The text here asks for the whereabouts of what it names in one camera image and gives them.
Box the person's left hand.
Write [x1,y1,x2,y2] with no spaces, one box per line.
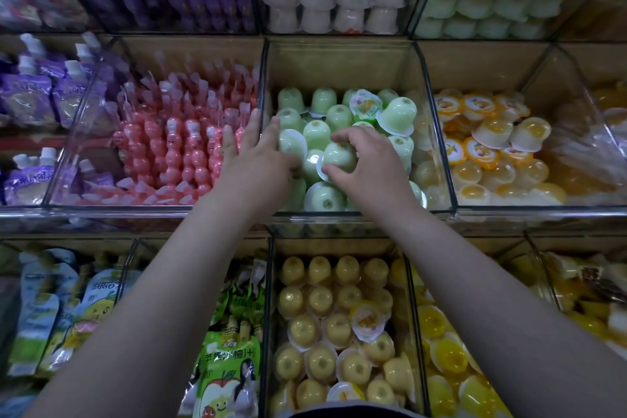
[210,109,295,223]

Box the person's right hand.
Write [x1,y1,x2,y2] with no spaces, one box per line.
[323,125,423,223]

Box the single green jelly cup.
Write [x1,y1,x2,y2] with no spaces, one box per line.
[277,129,310,167]
[318,141,359,179]

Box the pile of green jelly cups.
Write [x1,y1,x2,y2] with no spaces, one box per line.
[274,86,432,213]

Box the pile of pink jelly sticks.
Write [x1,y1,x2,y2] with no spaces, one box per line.
[108,70,261,206]

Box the pile of orange-lid jelly cups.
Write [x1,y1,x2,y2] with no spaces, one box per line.
[431,89,570,206]

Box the pile of pale yellow jelly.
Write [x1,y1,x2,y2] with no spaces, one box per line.
[269,254,417,412]

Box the pile of yellow jelly cups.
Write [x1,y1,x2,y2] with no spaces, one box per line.
[411,261,515,418]

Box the pile of pastel jelly cups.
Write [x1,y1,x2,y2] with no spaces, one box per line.
[534,251,627,360]

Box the person's right forearm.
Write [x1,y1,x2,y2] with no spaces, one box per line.
[392,202,627,418]

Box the person's left forearm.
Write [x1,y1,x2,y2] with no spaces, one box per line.
[24,207,270,418]

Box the black shirt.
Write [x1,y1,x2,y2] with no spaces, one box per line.
[289,401,427,418]

